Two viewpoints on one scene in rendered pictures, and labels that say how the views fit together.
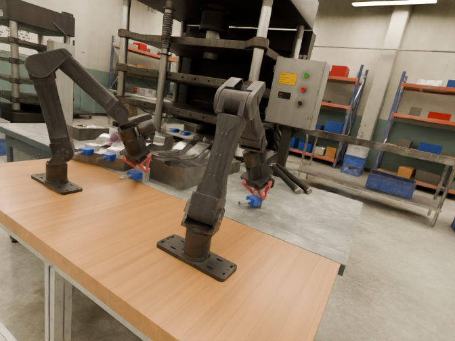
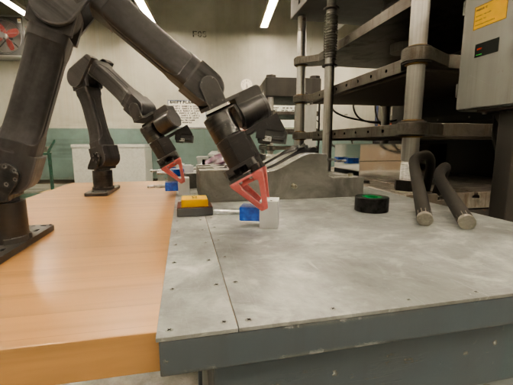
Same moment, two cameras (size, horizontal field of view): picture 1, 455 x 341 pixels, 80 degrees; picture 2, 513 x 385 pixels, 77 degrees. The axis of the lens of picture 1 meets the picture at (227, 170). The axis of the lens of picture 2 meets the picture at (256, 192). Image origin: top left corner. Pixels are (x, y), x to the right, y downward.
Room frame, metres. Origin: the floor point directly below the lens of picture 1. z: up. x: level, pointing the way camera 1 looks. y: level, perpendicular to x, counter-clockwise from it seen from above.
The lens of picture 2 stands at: (0.57, -0.61, 0.96)
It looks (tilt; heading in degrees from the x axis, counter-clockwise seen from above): 9 degrees down; 50
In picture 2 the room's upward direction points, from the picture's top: straight up
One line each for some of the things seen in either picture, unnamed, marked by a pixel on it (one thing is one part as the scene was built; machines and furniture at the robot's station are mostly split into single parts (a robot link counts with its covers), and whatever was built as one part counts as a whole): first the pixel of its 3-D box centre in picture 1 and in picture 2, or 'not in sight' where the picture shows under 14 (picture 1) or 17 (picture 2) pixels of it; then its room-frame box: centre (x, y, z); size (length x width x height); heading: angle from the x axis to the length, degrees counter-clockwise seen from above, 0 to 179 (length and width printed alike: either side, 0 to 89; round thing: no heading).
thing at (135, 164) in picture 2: not in sight; (114, 165); (2.78, 7.04, 0.47); 1.52 x 0.77 x 0.94; 146
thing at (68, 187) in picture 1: (56, 172); (102, 180); (0.87, 0.57, 0.84); 0.20 x 0.07 x 0.08; 62
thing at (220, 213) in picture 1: (202, 216); (7, 181); (0.59, 0.04, 0.90); 0.09 x 0.06 x 0.06; 72
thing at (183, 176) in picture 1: (195, 158); (274, 172); (1.29, 0.16, 0.87); 0.50 x 0.26 x 0.14; 153
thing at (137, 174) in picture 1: (133, 175); (168, 186); (1.01, 0.36, 0.83); 0.13 x 0.05 x 0.05; 154
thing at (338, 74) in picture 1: (310, 112); not in sight; (7.21, -1.82, 1.17); 2.06 x 0.65 x 2.34; 56
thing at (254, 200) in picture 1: (251, 200); (246, 211); (0.96, -0.11, 0.83); 0.13 x 0.05 x 0.05; 133
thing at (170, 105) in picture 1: (203, 120); (398, 143); (2.34, 0.28, 0.96); 1.29 x 0.83 x 0.18; 63
